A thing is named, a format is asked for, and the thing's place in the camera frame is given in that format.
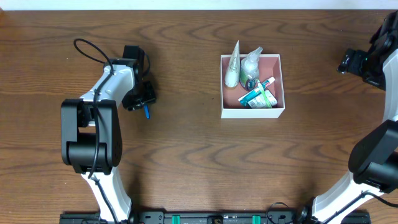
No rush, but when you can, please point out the blue disposable razor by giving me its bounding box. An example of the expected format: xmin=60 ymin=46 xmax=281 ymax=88
xmin=144 ymin=104 xmax=150 ymax=119

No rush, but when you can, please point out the white shampoo tube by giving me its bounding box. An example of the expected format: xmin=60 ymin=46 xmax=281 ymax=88
xmin=224 ymin=41 xmax=240 ymax=88

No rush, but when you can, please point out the green white toothbrush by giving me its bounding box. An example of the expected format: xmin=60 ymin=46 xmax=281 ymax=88
xmin=257 ymin=80 xmax=272 ymax=108

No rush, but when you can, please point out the green Colgate toothpaste tube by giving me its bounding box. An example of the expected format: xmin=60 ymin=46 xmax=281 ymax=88
xmin=238 ymin=77 xmax=275 ymax=108

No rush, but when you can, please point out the green white soap packet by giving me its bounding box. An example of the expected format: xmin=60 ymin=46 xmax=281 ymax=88
xmin=248 ymin=90 xmax=277 ymax=109

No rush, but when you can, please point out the clear mouthwash bottle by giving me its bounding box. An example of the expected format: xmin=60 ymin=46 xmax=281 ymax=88
xmin=239 ymin=47 xmax=263 ymax=91

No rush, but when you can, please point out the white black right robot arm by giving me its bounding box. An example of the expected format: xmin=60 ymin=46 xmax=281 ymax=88
xmin=296 ymin=12 xmax=397 ymax=223

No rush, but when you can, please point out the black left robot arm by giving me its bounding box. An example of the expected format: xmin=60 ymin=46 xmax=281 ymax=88
xmin=61 ymin=57 xmax=156 ymax=223

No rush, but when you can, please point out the white box pink interior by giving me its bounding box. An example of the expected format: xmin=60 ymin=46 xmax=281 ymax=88
xmin=220 ymin=54 xmax=285 ymax=119

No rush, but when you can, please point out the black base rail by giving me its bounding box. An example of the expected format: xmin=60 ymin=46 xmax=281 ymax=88
xmin=59 ymin=210 xmax=371 ymax=224

